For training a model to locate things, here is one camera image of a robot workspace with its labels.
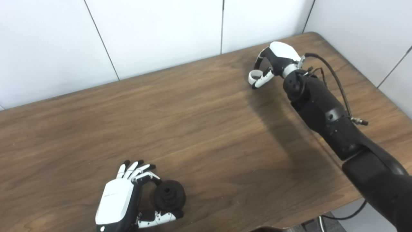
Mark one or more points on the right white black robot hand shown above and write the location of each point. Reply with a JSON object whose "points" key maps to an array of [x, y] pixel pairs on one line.
{"points": [[283, 53]]}

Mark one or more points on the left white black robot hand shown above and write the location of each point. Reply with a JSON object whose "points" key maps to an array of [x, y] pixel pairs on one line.
{"points": [[114, 203]]}

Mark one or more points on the round black plastic part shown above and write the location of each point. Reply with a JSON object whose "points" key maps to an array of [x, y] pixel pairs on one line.
{"points": [[173, 196]]}

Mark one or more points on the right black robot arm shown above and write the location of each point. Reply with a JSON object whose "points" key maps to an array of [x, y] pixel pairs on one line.
{"points": [[334, 122]]}

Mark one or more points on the black robot torso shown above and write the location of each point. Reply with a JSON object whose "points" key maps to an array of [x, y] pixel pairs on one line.
{"points": [[270, 229]]}

